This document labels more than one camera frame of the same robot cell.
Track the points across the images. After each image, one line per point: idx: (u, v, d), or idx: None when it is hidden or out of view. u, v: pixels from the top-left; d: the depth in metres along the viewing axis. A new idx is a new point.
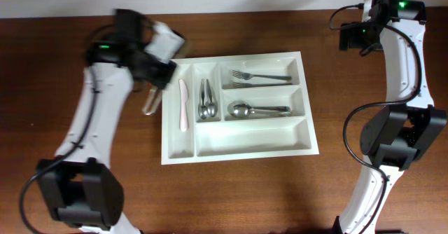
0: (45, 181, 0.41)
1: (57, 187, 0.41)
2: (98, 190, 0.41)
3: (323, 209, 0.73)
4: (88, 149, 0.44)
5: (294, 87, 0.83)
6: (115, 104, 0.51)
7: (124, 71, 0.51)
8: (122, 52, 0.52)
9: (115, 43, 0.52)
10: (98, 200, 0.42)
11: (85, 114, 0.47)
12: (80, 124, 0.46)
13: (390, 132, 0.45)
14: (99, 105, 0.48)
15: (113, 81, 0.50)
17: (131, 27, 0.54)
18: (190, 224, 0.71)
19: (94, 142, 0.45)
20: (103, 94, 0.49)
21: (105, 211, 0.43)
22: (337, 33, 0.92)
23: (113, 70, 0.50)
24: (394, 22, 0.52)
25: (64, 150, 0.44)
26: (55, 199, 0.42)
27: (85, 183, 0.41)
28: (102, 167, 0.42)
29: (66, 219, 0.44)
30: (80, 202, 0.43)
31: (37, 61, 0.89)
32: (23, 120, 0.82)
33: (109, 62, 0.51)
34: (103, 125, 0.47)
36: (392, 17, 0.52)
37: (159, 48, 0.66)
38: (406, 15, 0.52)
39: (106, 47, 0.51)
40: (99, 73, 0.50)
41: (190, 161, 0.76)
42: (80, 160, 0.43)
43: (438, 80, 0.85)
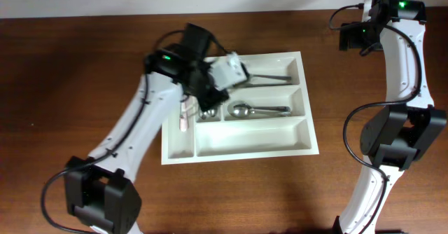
0: (72, 178, 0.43)
1: (79, 186, 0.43)
2: (116, 202, 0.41)
3: (323, 209, 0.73)
4: (120, 159, 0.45)
5: (294, 87, 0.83)
6: (160, 118, 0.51)
7: (177, 88, 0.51)
8: (181, 69, 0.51)
9: (179, 57, 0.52)
10: (113, 211, 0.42)
11: (128, 122, 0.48)
12: (120, 132, 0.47)
13: (390, 132, 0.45)
14: (143, 116, 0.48)
15: (164, 95, 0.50)
17: (199, 45, 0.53)
18: (191, 224, 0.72)
19: (129, 154, 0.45)
20: (150, 106, 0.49)
21: (115, 223, 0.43)
22: (337, 33, 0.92)
23: (167, 84, 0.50)
24: (394, 22, 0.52)
25: (97, 153, 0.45)
26: (75, 197, 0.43)
27: (106, 193, 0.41)
28: (127, 181, 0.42)
29: (80, 218, 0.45)
30: (96, 208, 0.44)
31: (39, 61, 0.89)
32: (24, 120, 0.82)
33: (166, 76, 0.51)
34: (142, 139, 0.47)
36: (393, 17, 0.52)
37: (219, 75, 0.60)
38: (406, 15, 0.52)
39: (168, 59, 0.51)
40: (152, 83, 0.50)
41: (190, 162, 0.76)
42: (108, 167, 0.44)
43: (438, 80, 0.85)
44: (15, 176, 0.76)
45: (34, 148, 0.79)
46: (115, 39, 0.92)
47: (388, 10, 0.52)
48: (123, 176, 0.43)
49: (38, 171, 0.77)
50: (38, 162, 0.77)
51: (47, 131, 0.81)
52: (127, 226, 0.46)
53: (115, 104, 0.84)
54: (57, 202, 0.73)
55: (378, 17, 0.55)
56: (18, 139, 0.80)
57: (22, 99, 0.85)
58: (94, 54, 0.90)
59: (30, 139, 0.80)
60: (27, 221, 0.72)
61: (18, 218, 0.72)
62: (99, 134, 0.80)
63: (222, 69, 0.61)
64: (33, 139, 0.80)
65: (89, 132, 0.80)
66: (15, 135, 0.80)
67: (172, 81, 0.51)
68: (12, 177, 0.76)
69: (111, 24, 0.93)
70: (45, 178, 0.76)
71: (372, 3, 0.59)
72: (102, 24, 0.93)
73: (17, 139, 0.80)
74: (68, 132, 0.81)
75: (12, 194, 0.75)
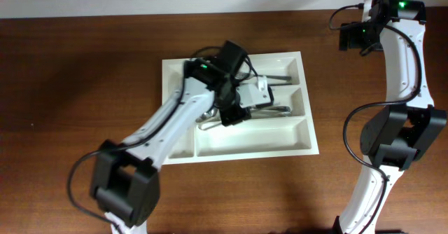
0: (101, 160, 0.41)
1: (108, 169, 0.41)
2: (143, 189, 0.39)
3: (323, 209, 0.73)
4: (151, 149, 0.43)
5: (294, 87, 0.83)
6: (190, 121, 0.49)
7: (209, 95, 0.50)
8: (215, 78, 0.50)
9: (215, 67, 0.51)
10: (137, 200, 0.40)
11: (161, 118, 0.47)
12: (154, 125, 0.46)
13: (390, 132, 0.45)
14: (176, 115, 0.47)
15: (198, 99, 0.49)
17: (234, 58, 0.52)
18: (191, 224, 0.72)
19: (159, 147, 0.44)
20: (183, 106, 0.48)
21: (136, 214, 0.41)
22: (337, 33, 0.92)
23: (201, 90, 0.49)
24: (394, 21, 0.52)
25: (129, 139, 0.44)
26: (101, 179, 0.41)
27: (134, 179, 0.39)
28: (155, 170, 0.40)
29: (99, 202, 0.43)
30: (120, 195, 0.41)
31: (39, 62, 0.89)
32: (24, 120, 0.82)
33: (201, 82, 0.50)
34: (173, 137, 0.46)
36: (392, 17, 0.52)
37: (245, 94, 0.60)
38: (406, 15, 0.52)
39: (205, 66, 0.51)
40: (188, 85, 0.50)
41: (190, 162, 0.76)
42: (138, 155, 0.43)
43: (438, 80, 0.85)
44: (15, 176, 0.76)
45: (35, 148, 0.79)
46: (115, 39, 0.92)
47: (388, 10, 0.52)
48: (154, 166, 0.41)
49: (38, 171, 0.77)
50: (38, 162, 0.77)
51: (47, 131, 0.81)
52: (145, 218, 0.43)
53: (115, 104, 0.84)
54: (57, 202, 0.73)
55: (378, 17, 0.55)
56: (18, 139, 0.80)
57: (22, 99, 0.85)
58: (94, 54, 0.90)
59: (29, 139, 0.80)
60: (27, 221, 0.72)
61: (18, 218, 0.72)
62: (100, 134, 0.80)
63: (248, 88, 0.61)
64: (33, 139, 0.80)
65: (89, 132, 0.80)
66: (15, 135, 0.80)
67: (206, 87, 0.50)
68: (12, 178, 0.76)
69: (111, 24, 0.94)
70: (45, 179, 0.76)
71: (372, 3, 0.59)
72: (102, 24, 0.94)
73: (17, 139, 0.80)
74: (68, 132, 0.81)
75: (12, 195, 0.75)
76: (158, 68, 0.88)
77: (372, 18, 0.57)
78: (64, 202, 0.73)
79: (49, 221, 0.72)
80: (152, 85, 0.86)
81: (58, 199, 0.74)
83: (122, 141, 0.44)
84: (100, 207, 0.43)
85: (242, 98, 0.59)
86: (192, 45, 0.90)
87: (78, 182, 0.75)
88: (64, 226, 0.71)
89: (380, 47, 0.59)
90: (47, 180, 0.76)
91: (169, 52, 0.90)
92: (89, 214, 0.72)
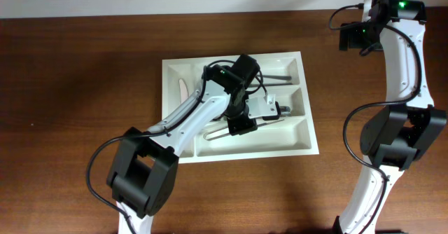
0: (126, 144, 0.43)
1: (131, 154, 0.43)
2: (162, 176, 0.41)
3: (323, 209, 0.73)
4: (172, 139, 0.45)
5: (294, 87, 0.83)
6: (208, 119, 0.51)
7: (227, 98, 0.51)
8: (232, 83, 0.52)
9: (232, 73, 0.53)
10: (155, 187, 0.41)
11: (182, 114, 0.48)
12: (176, 119, 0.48)
13: (390, 132, 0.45)
14: (197, 111, 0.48)
15: (217, 100, 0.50)
17: (249, 67, 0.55)
18: (191, 224, 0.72)
19: (179, 139, 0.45)
20: (204, 104, 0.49)
21: (152, 202, 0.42)
22: (337, 33, 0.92)
23: (220, 91, 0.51)
24: (394, 22, 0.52)
25: (152, 129, 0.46)
26: (122, 164, 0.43)
27: (155, 164, 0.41)
28: (176, 159, 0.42)
29: (115, 188, 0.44)
30: (138, 181, 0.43)
31: (39, 62, 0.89)
32: (24, 120, 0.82)
33: (221, 85, 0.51)
34: (192, 133, 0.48)
36: (392, 17, 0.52)
37: (253, 107, 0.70)
38: (407, 15, 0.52)
39: (225, 72, 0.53)
40: (208, 87, 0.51)
41: (190, 162, 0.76)
42: (160, 143, 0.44)
43: (438, 80, 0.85)
44: (15, 176, 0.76)
45: (35, 148, 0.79)
46: (115, 40, 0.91)
47: (388, 10, 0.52)
48: (175, 155, 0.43)
49: (38, 171, 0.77)
50: (38, 162, 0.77)
51: (47, 131, 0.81)
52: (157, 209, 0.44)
53: (115, 104, 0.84)
54: (57, 202, 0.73)
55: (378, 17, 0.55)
56: (18, 139, 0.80)
57: (22, 99, 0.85)
58: (94, 54, 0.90)
59: (29, 139, 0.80)
60: (28, 221, 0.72)
61: (18, 219, 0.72)
62: (100, 134, 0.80)
63: (257, 101, 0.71)
64: (33, 139, 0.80)
65: (89, 132, 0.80)
66: (15, 136, 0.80)
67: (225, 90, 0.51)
68: (12, 177, 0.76)
69: (112, 24, 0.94)
70: (45, 179, 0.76)
71: (372, 3, 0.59)
72: (102, 24, 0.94)
73: (17, 140, 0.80)
74: (68, 132, 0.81)
75: (12, 195, 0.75)
76: (158, 68, 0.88)
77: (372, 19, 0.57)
78: (64, 202, 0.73)
79: (49, 221, 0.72)
80: (152, 85, 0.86)
81: (58, 199, 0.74)
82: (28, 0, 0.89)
83: (147, 129, 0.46)
84: (115, 193, 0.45)
85: (252, 109, 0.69)
86: (192, 45, 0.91)
87: (78, 182, 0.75)
88: (64, 227, 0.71)
89: (381, 47, 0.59)
90: (47, 180, 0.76)
91: (169, 52, 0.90)
92: (89, 215, 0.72)
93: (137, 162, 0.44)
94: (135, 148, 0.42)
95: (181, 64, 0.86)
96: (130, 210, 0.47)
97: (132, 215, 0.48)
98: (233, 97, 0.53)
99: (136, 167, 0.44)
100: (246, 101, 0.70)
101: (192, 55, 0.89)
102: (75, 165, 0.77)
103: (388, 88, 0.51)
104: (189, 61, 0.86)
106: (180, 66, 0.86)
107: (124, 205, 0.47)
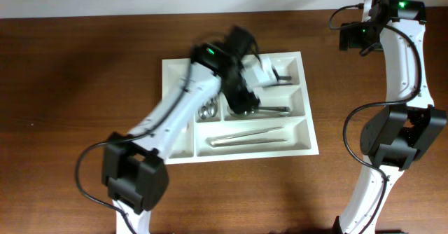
0: (110, 150, 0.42)
1: (116, 160, 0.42)
2: (150, 180, 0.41)
3: (323, 209, 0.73)
4: (157, 140, 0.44)
5: (294, 87, 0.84)
6: (195, 108, 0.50)
7: (214, 81, 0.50)
8: (222, 62, 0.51)
9: (222, 52, 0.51)
10: (146, 188, 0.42)
11: (166, 109, 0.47)
12: (160, 115, 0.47)
13: (390, 132, 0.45)
14: (183, 102, 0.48)
15: (203, 86, 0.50)
17: (241, 43, 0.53)
18: (191, 224, 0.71)
19: (164, 137, 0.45)
20: (188, 94, 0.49)
21: (147, 201, 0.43)
22: (337, 33, 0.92)
23: (206, 76, 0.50)
24: (393, 21, 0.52)
25: (136, 131, 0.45)
26: (110, 169, 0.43)
27: (141, 170, 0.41)
28: (161, 161, 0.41)
29: (110, 189, 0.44)
30: (130, 183, 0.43)
31: (39, 61, 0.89)
32: (24, 120, 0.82)
33: (208, 69, 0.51)
34: (178, 126, 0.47)
36: (392, 17, 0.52)
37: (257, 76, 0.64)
38: (407, 15, 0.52)
39: (211, 52, 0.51)
40: (194, 73, 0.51)
41: (190, 161, 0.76)
42: (145, 146, 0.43)
43: (439, 80, 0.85)
44: (15, 176, 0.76)
45: (35, 148, 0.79)
46: (115, 39, 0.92)
47: (388, 10, 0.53)
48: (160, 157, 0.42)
49: (39, 171, 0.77)
50: (38, 162, 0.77)
51: (47, 130, 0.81)
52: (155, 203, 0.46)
53: (115, 104, 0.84)
54: (57, 202, 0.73)
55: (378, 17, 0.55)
56: (18, 138, 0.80)
57: (22, 99, 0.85)
58: (94, 54, 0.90)
59: (29, 139, 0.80)
60: (27, 221, 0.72)
61: (18, 218, 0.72)
62: (100, 134, 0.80)
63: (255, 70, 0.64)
64: (33, 139, 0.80)
65: (89, 132, 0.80)
66: (15, 135, 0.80)
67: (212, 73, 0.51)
68: (12, 177, 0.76)
69: (112, 24, 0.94)
70: (45, 179, 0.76)
71: (372, 3, 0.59)
72: (102, 24, 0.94)
73: (17, 139, 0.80)
74: (68, 131, 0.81)
75: (12, 194, 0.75)
76: (159, 68, 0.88)
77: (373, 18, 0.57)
78: (64, 202, 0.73)
79: (48, 221, 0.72)
80: (152, 85, 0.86)
81: (58, 199, 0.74)
82: None
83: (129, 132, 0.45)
84: (110, 193, 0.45)
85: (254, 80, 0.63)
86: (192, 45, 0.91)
87: (78, 182, 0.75)
88: (64, 227, 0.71)
89: (380, 47, 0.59)
90: (47, 179, 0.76)
91: (170, 52, 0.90)
92: (89, 215, 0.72)
93: None
94: (119, 153, 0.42)
95: (182, 64, 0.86)
96: (127, 207, 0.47)
97: (129, 212, 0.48)
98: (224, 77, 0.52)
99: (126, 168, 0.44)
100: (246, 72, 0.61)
101: None
102: (75, 165, 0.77)
103: (388, 88, 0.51)
104: None
106: (181, 66, 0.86)
107: (120, 204, 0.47)
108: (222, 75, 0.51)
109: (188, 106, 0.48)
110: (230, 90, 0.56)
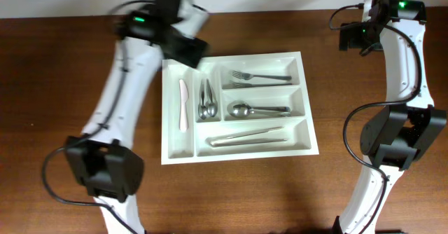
0: (72, 155, 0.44)
1: (82, 162, 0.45)
2: (120, 168, 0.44)
3: (323, 209, 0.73)
4: (113, 129, 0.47)
5: (294, 87, 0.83)
6: (141, 83, 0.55)
7: (153, 50, 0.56)
8: (153, 27, 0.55)
9: (149, 17, 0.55)
10: (120, 176, 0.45)
11: (113, 97, 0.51)
12: (108, 104, 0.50)
13: (390, 132, 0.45)
14: (128, 83, 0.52)
15: (143, 61, 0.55)
17: (169, 3, 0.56)
18: (190, 224, 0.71)
19: (119, 124, 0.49)
20: (130, 73, 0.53)
21: (127, 186, 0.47)
22: (337, 33, 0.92)
23: (142, 47, 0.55)
24: (393, 21, 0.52)
25: (90, 129, 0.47)
26: (80, 170, 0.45)
27: (108, 162, 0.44)
28: (124, 148, 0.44)
29: (90, 188, 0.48)
30: (105, 175, 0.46)
31: (39, 62, 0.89)
32: (24, 120, 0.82)
33: (144, 39, 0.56)
34: (130, 106, 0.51)
36: (391, 17, 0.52)
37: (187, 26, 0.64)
38: (406, 15, 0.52)
39: (142, 22, 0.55)
40: (130, 50, 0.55)
41: (190, 161, 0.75)
42: (105, 139, 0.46)
43: (438, 80, 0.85)
44: (15, 176, 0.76)
45: (35, 148, 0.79)
46: (115, 39, 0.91)
47: (388, 10, 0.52)
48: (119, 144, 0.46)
49: (39, 171, 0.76)
50: (38, 162, 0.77)
51: (47, 130, 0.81)
52: (137, 186, 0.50)
53: None
54: (57, 202, 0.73)
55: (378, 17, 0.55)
56: (18, 139, 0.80)
57: (22, 99, 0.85)
58: (94, 54, 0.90)
59: (29, 139, 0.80)
60: (27, 221, 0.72)
61: (17, 219, 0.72)
62: None
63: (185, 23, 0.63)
64: (33, 139, 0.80)
65: None
66: (15, 135, 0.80)
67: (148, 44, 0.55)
68: (12, 177, 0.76)
69: (112, 24, 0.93)
70: (45, 179, 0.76)
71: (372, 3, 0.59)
72: (102, 24, 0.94)
73: (17, 139, 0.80)
74: (68, 131, 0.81)
75: (12, 195, 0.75)
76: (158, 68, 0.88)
77: (372, 18, 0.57)
78: (64, 202, 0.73)
79: (48, 221, 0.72)
80: (152, 85, 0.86)
81: (57, 198, 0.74)
82: None
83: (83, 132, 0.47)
84: (92, 192, 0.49)
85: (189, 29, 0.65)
86: None
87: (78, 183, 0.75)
88: (64, 227, 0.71)
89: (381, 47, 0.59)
90: (47, 179, 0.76)
91: None
92: (89, 215, 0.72)
93: (93, 160, 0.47)
94: (81, 155, 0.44)
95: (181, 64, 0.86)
96: (111, 200, 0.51)
97: (114, 204, 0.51)
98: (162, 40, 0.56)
99: (95, 164, 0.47)
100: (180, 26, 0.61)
101: None
102: None
103: (388, 88, 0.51)
104: None
106: (180, 66, 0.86)
107: (103, 199, 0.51)
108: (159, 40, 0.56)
109: (134, 82, 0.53)
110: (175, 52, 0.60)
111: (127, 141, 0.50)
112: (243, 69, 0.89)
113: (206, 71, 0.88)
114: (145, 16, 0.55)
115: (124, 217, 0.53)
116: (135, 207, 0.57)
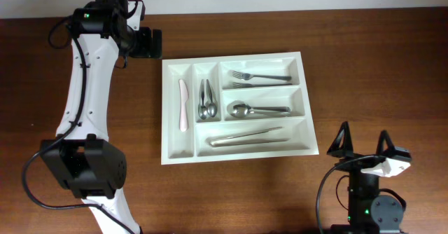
0: (49, 157, 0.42)
1: (61, 162, 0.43)
2: (101, 161, 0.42)
3: (323, 209, 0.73)
4: (86, 127, 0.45)
5: (294, 87, 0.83)
6: (106, 76, 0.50)
7: (109, 42, 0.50)
8: (105, 19, 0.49)
9: (97, 9, 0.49)
10: (104, 170, 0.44)
11: (78, 93, 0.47)
12: (75, 102, 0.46)
13: None
14: (90, 78, 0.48)
15: (101, 53, 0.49)
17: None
18: (190, 224, 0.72)
19: (92, 120, 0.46)
20: (92, 68, 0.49)
21: (111, 179, 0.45)
22: (337, 33, 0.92)
23: (98, 41, 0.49)
24: (343, 133, 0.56)
25: (63, 128, 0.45)
26: (62, 171, 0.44)
27: (87, 158, 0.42)
28: (103, 141, 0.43)
29: (75, 188, 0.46)
30: (87, 173, 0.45)
31: (40, 62, 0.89)
32: (24, 120, 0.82)
33: (94, 32, 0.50)
34: (98, 101, 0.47)
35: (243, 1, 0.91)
36: (395, 149, 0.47)
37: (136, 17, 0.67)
38: (404, 161, 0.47)
39: (89, 15, 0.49)
40: (85, 44, 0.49)
41: (190, 161, 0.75)
42: (80, 137, 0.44)
43: (435, 82, 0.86)
44: (15, 176, 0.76)
45: (36, 148, 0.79)
46: None
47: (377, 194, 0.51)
48: (99, 139, 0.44)
49: (38, 171, 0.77)
50: (38, 162, 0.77)
51: (47, 130, 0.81)
52: (122, 177, 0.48)
53: (115, 104, 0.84)
54: (57, 202, 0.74)
55: (388, 171, 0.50)
56: (18, 138, 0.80)
57: (20, 99, 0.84)
58: None
59: (28, 139, 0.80)
60: (27, 221, 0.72)
61: (17, 219, 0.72)
62: None
63: None
64: (33, 139, 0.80)
65: None
66: (14, 135, 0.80)
67: (101, 36, 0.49)
68: (12, 177, 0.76)
69: None
70: (45, 179, 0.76)
71: (361, 195, 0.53)
72: None
73: (16, 139, 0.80)
74: None
75: (11, 195, 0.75)
76: (159, 68, 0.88)
77: (365, 181, 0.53)
78: (65, 202, 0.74)
79: (49, 221, 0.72)
80: (151, 85, 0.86)
81: (57, 198, 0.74)
82: None
83: (57, 132, 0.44)
84: (77, 192, 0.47)
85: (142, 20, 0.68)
86: (192, 45, 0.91)
87: None
88: (64, 226, 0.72)
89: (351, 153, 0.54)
90: (46, 179, 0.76)
91: (169, 52, 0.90)
92: (89, 215, 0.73)
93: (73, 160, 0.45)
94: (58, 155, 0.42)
95: (181, 64, 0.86)
96: (101, 199, 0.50)
97: (104, 202, 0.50)
98: (115, 32, 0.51)
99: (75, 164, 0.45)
100: (137, 23, 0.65)
101: (193, 55, 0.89)
102: None
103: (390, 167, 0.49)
104: (189, 61, 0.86)
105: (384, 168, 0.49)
106: (181, 66, 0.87)
107: (91, 199, 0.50)
108: (113, 33, 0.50)
109: (97, 78, 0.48)
110: (132, 42, 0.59)
111: (105, 135, 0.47)
112: (242, 69, 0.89)
113: (206, 71, 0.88)
114: (90, 10, 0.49)
115: (115, 214, 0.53)
116: (125, 201, 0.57)
